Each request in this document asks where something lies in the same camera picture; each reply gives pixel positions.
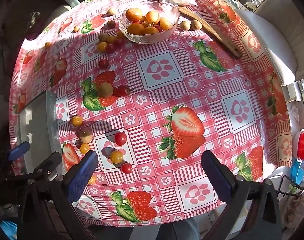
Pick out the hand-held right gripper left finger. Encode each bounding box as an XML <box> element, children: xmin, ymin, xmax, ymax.
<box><xmin>18</xmin><ymin>150</ymin><xmax>99</xmax><ymax>240</ymax></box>

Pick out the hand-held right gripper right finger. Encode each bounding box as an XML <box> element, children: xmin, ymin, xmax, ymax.
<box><xmin>201</xmin><ymin>150</ymin><xmax>283</xmax><ymax>240</ymax></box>

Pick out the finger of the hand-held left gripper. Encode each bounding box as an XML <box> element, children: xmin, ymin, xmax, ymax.
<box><xmin>33</xmin><ymin>152</ymin><xmax>63</xmax><ymax>178</ymax></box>
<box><xmin>8</xmin><ymin>141</ymin><xmax>31</xmax><ymax>161</ymax></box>

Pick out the silver metal tray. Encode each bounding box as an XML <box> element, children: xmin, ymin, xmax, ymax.
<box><xmin>17</xmin><ymin>90</ymin><xmax>61</xmax><ymax>178</ymax></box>

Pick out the person's jeans leg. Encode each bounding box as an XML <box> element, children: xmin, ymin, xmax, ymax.
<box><xmin>159</xmin><ymin>216</ymin><xmax>201</xmax><ymax>240</ymax></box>

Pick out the blue plastic item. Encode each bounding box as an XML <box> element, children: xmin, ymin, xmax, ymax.
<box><xmin>291</xmin><ymin>158</ymin><xmax>304</xmax><ymax>183</ymax></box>

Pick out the strawberry printed checked tablecloth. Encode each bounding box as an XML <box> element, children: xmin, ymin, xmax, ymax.
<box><xmin>8</xmin><ymin>0</ymin><xmax>292</xmax><ymax>228</ymax></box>

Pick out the long wooden board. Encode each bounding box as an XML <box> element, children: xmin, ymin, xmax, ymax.
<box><xmin>124</xmin><ymin>0</ymin><xmax>243</xmax><ymax>58</ymax></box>

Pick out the clear glass bowl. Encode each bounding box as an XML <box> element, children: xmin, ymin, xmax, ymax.
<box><xmin>119</xmin><ymin>1</ymin><xmax>180</xmax><ymax>44</ymax></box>

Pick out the small orange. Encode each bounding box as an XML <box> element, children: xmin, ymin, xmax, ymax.
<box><xmin>141</xmin><ymin>27</ymin><xmax>160</xmax><ymax>35</ymax></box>
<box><xmin>159</xmin><ymin>17</ymin><xmax>172</xmax><ymax>30</ymax></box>
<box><xmin>127</xmin><ymin>22</ymin><xmax>145</xmax><ymax>35</ymax></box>
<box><xmin>145</xmin><ymin>10</ymin><xmax>161</xmax><ymax>24</ymax></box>
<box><xmin>125</xmin><ymin>8</ymin><xmax>143</xmax><ymax>22</ymax></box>

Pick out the white upholstered chair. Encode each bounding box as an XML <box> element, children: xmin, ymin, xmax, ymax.
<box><xmin>235</xmin><ymin>0</ymin><xmax>304</xmax><ymax>87</ymax></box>

